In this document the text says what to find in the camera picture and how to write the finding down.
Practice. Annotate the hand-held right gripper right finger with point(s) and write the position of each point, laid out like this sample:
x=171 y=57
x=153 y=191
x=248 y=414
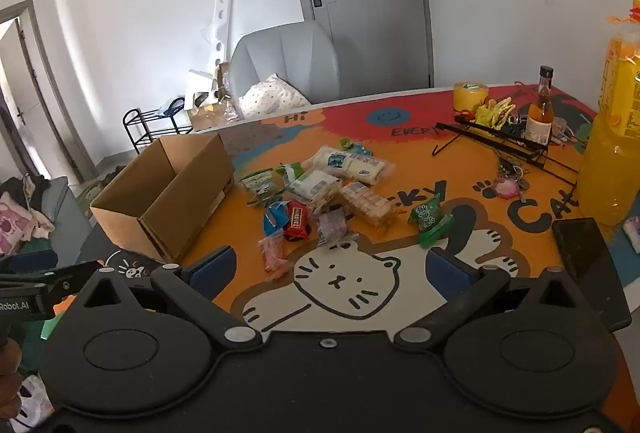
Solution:
x=450 y=272

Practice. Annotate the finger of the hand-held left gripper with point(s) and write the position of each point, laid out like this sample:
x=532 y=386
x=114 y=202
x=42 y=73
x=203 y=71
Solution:
x=65 y=280

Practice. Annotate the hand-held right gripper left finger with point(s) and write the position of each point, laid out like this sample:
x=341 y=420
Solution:
x=214 y=269

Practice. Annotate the green snack packet dark print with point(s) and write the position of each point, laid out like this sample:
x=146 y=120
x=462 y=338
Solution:
x=429 y=219

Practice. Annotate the pink snack packet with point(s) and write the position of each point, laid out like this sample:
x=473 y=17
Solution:
x=272 y=255

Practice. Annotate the brown cardboard box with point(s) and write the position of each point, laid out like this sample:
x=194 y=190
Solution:
x=200 y=193

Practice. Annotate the blue snack packet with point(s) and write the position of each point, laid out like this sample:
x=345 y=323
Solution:
x=274 y=218

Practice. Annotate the green white snack packet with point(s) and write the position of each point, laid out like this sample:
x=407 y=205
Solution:
x=259 y=183
x=292 y=170

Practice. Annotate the red snack bar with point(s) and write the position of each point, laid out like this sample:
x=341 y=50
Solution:
x=298 y=220

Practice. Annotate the clear small wrapper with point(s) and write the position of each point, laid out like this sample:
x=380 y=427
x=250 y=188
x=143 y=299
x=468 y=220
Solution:
x=332 y=225

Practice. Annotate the white bread packet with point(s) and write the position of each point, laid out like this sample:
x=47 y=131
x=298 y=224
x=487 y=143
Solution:
x=315 y=183

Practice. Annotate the long white roll cake packet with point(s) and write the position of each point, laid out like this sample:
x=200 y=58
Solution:
x=350 y=163

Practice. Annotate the small teal green packet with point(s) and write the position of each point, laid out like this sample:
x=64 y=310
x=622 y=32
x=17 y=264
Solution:
x=352 y=145

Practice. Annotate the person's left hand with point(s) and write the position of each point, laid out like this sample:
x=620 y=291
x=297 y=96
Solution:
x=9 y=375

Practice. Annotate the grey sofa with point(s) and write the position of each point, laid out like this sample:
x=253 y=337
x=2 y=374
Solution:
x=65 y=223

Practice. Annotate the pink tote bag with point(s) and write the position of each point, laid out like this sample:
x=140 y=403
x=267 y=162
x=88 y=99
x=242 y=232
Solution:
x=15 y=223

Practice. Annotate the green floor mat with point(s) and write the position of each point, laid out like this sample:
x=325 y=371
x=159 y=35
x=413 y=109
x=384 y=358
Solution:
x=94 y=189

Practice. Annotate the dark clothes pile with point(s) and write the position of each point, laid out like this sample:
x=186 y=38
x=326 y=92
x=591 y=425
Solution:
x=30 y=188

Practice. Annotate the white printed cloth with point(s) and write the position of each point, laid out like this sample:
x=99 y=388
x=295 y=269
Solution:
x=32 y=405

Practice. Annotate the printed cat table mat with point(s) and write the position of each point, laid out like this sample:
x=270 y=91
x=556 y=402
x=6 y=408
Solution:
x=425 y=163

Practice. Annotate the black phone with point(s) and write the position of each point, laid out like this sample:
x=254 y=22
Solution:
x=585 y=253

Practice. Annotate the black shoe rack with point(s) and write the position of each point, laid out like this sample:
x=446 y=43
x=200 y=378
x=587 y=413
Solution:
x=150 y=138

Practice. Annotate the small cardboard box with plastic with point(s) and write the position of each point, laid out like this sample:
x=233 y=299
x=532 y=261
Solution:
x=205 y=118

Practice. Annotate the yellow green packet bundle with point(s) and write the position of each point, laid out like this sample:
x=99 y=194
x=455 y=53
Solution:
x=492 y=113

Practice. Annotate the dark blue round object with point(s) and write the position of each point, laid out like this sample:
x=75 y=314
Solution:
x=172 y=107

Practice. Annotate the yellow tape roll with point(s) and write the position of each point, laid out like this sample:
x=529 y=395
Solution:
x=470 y=100

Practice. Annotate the glass bottle amber liquid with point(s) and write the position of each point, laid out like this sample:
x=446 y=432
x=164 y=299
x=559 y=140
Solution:
x=540 y=123

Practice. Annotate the white dotted pillow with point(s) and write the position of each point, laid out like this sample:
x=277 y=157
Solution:
x=270 y=95

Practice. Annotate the orange juice bottle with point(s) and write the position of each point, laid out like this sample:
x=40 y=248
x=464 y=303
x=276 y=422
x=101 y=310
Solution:
x=610 y=178

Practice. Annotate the tissue packet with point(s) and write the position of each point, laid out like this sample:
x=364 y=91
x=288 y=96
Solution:
x=634 y=233

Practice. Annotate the white interior door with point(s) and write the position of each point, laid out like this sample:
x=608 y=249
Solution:
x=30 y=88

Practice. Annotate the grey chair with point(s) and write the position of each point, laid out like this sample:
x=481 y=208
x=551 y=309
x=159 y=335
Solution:
x=290 y=58

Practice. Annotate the white foam board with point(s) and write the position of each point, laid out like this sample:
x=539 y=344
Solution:
x=220 y=23

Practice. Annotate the yellow labelled bottle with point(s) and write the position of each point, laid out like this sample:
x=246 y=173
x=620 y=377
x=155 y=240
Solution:
x=622 y=78

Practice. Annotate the grey door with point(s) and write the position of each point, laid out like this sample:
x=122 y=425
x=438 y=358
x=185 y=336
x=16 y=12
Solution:
x=370 y=13

